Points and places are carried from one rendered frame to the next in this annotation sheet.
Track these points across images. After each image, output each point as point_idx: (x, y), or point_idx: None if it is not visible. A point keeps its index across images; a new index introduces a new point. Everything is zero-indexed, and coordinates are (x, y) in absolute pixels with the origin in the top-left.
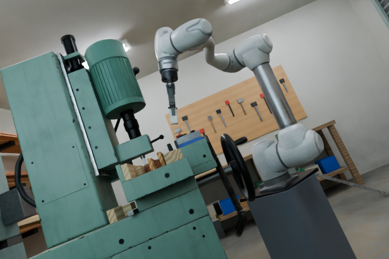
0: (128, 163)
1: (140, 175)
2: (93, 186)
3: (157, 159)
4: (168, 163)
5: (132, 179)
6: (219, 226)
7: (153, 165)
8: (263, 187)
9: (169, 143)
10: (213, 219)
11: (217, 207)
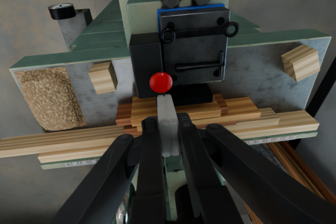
0: (130, 191)
1: (306, 101)
2: (222, 181)
3: (227, 106)
4: (320, 64)
5: (304, 109)
6: (87, 14)
7: (250, 104)
8: None
9: (212, 94)
10: (68, 23)
11: (72, 10)
